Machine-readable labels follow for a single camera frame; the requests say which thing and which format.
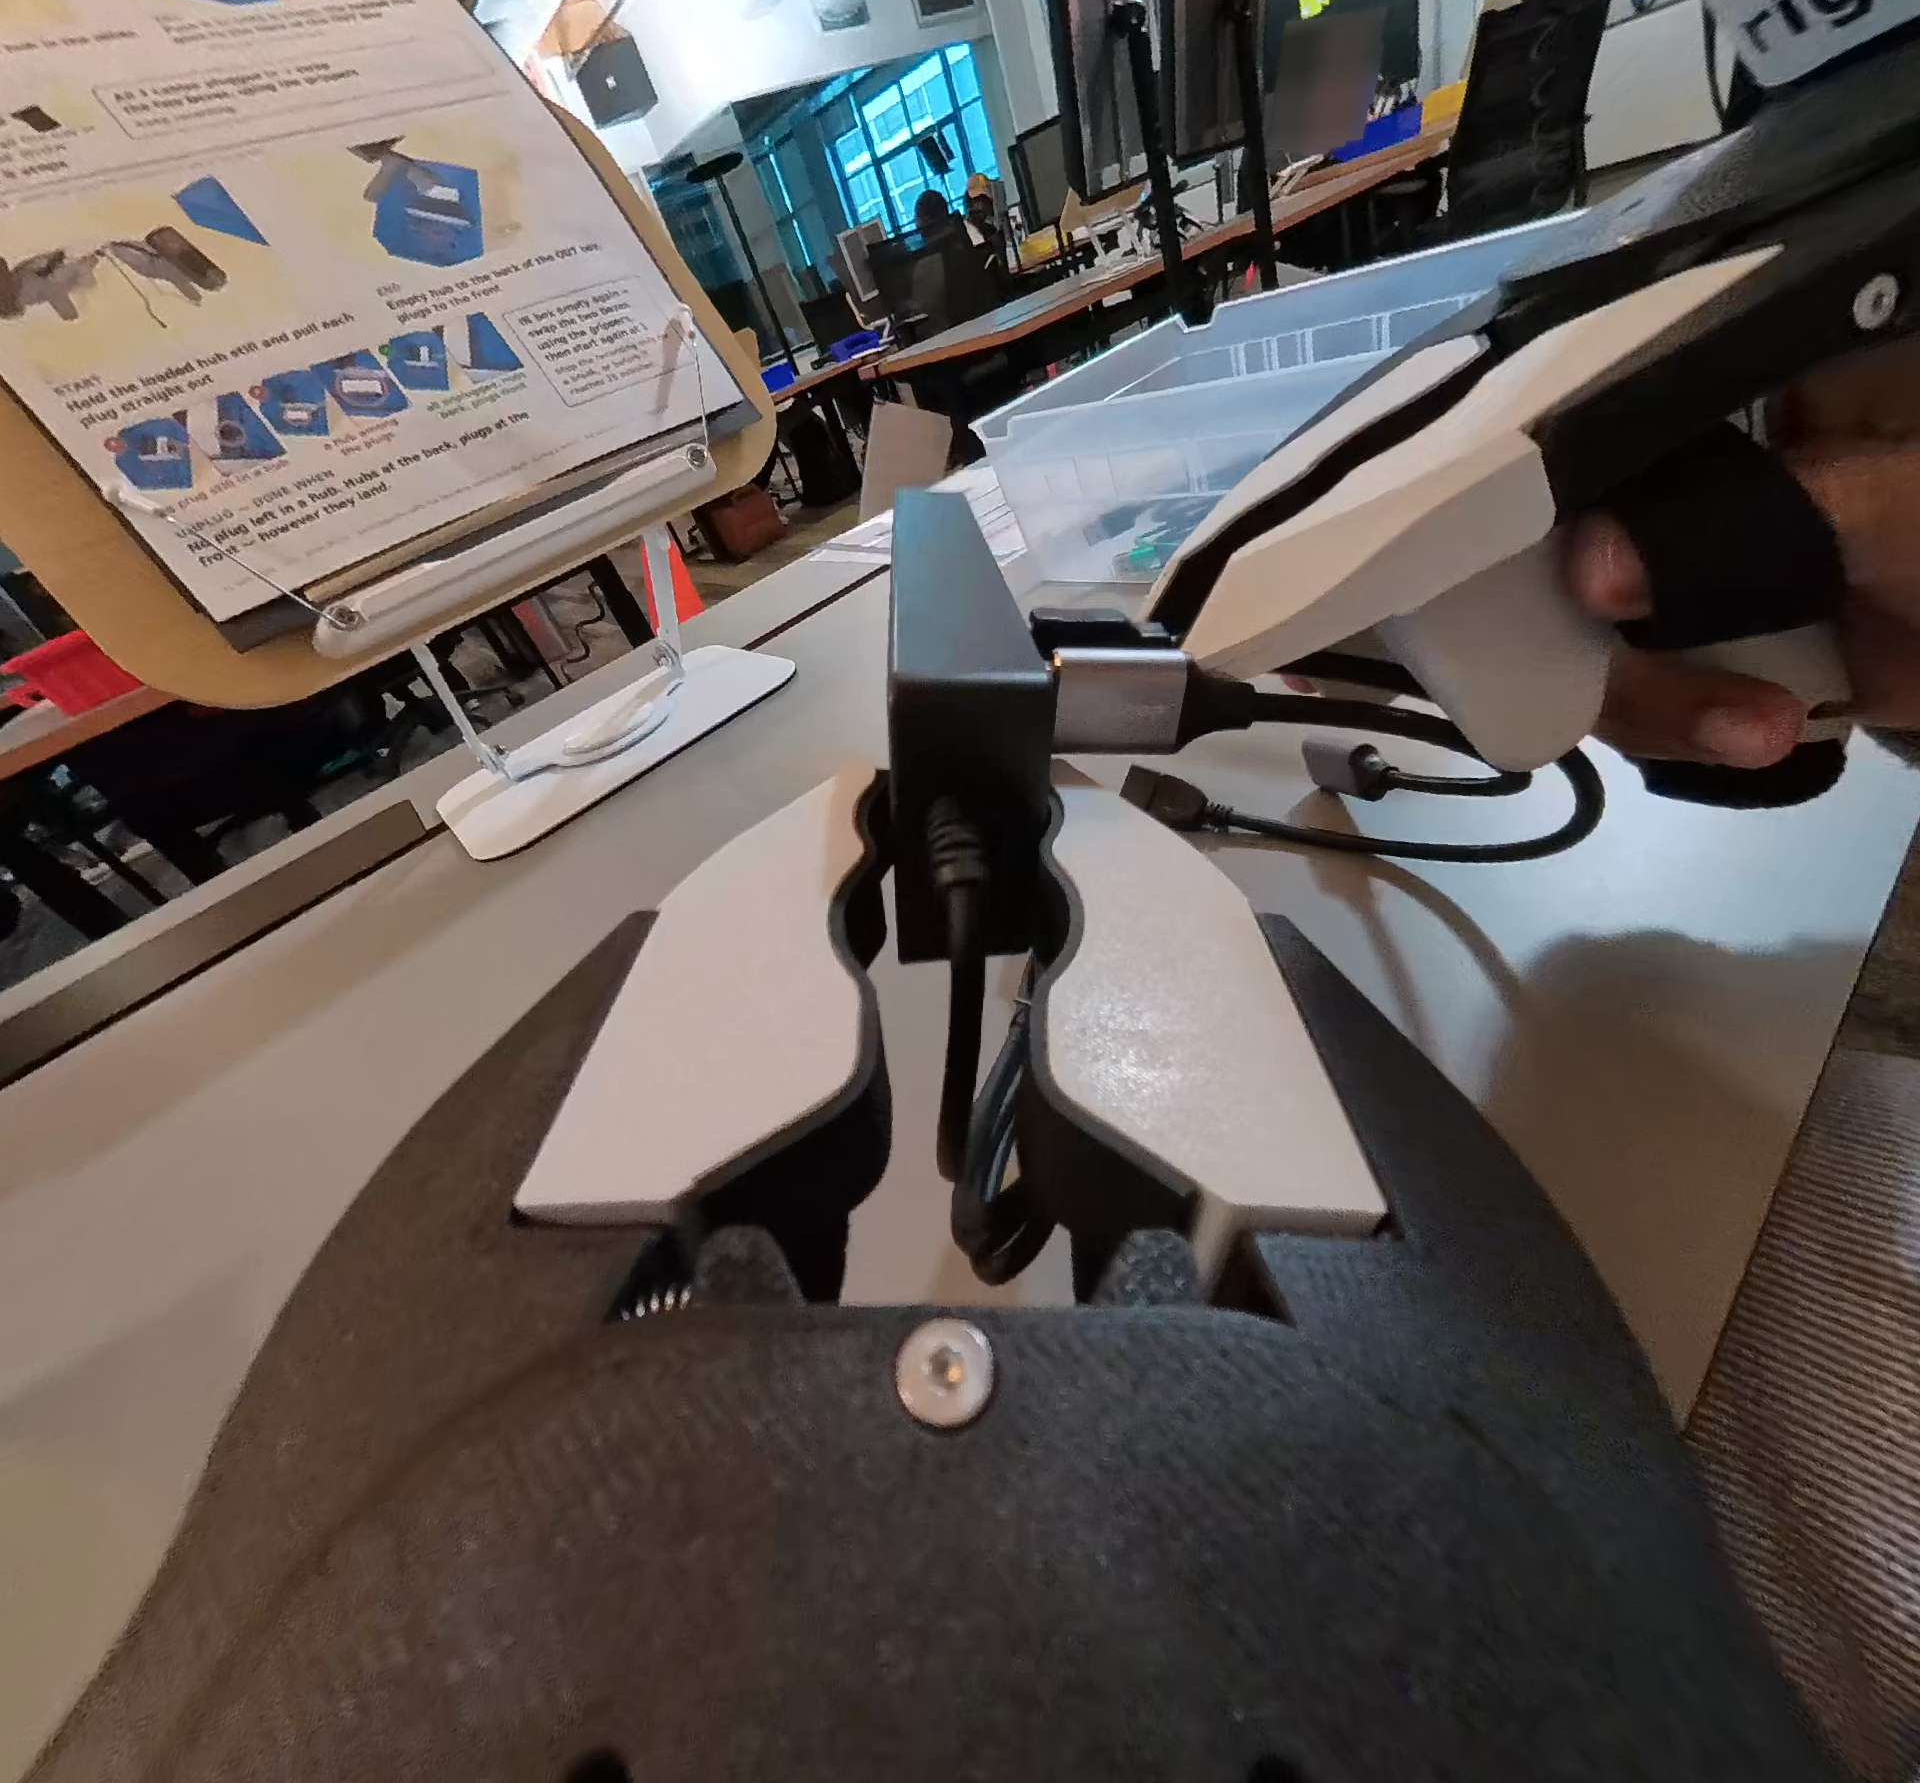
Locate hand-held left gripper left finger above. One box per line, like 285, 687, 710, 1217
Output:
513, 767, 901, 1232

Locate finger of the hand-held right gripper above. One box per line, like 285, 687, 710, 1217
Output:
1138, 313, 1510, 633
1182, 245, 1790, 687

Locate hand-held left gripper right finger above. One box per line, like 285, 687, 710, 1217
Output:
1032, 780, 1392, 1241

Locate clear plastic bin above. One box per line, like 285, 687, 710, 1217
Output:
972, 234, 1591, 604

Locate black USB cable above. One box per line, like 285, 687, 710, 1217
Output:
1121, 760, 1608, 868

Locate black cable with grey plugs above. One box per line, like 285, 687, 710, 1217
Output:
1048, 642, 1532, 807

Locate black USB hub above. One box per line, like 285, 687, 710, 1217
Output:
887, 490, 1056, 969

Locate person's right hand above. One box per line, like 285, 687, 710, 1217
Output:
1552, 365, 1920, 773

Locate long wooden table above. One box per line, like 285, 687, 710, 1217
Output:
871, 112, 1464, 383

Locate paper in plastic sleeve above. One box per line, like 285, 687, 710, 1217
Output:
817, 463, 1036, 573

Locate leaning cardboard sheet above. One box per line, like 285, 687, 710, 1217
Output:
858, 400, 934, 528

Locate person's ribbed pants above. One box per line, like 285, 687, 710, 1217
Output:
1679, 823, 1920, 1783

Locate small red bin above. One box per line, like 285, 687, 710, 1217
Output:
0, 633, 148, 724

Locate white flat board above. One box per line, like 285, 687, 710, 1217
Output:
0, 89, 797, 865

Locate black wall speaker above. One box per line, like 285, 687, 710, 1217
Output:
578, 34, 662, 129

